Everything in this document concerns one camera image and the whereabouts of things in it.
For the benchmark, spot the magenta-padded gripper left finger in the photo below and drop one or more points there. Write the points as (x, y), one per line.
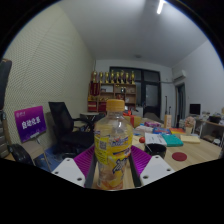
(68, 170)

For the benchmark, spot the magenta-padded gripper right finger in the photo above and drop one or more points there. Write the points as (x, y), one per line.
(156, 168)

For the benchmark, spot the yellow-labelled orange-capped drink bottle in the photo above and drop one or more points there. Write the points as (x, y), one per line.
(112, 146)

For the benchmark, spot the black cup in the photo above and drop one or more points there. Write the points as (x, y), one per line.
(155, 151)

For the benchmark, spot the flat round red coaster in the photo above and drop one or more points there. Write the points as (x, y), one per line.
(179, 156)

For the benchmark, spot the red ball topped stick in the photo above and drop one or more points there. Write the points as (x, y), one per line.
(142, 140)

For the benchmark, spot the teal book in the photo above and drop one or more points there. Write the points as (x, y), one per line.
(172, 140)

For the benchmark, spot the blue booklet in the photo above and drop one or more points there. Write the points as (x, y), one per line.
(161, 130)

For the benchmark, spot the black office chair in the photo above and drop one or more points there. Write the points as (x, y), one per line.
(68, 128)

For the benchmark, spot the orange book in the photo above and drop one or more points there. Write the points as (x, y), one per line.
(177, 130)

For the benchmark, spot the small upright carton box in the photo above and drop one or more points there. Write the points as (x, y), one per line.
(167, 121)

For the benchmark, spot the yellow gift box red ribbon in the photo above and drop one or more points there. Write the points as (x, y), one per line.
(132, 119)

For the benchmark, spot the pink flowers in white pot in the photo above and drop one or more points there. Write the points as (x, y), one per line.
(189, 124)

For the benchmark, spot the small round side table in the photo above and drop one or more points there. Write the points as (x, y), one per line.
(90, 115)

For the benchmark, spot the purple sign board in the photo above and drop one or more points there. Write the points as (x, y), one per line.
(30, 123)

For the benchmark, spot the wooden side desk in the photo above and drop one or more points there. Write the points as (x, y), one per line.
(213, 128)

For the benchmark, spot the computer monitor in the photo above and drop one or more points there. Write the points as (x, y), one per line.
(195, 109)

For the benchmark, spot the black framed glass door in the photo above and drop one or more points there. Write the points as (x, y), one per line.
(148, 90)

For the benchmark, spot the wooden shelf unit with trophies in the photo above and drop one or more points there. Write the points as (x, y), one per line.
(113, 91)

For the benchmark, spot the ceiling light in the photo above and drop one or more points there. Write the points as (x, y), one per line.
(160, 6)

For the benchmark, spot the white wall air conditioner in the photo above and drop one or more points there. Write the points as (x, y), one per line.
(180, 75)

